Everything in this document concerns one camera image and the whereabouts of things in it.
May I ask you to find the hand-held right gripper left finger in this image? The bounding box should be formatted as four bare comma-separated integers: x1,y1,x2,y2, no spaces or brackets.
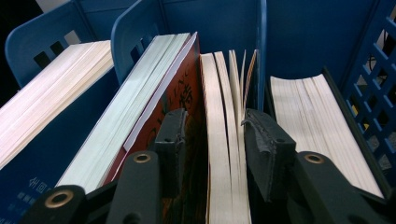
153,107,189,200

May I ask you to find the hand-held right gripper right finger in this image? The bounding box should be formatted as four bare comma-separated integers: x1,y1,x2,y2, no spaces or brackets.
240,107,297,203

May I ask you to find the yellow book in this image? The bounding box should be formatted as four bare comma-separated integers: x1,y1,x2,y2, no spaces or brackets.
199,49,262,224

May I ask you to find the black book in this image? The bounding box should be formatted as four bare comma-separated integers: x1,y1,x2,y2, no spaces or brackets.
265,66,393,200

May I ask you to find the dark illustrated book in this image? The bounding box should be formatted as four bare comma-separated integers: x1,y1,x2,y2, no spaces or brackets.
55,31,208,194

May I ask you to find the blue file rack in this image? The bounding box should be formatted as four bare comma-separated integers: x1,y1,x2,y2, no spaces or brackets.
4,0,396,224

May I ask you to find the bright blue book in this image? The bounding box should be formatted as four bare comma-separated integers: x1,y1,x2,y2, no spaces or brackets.
0,39,120,224

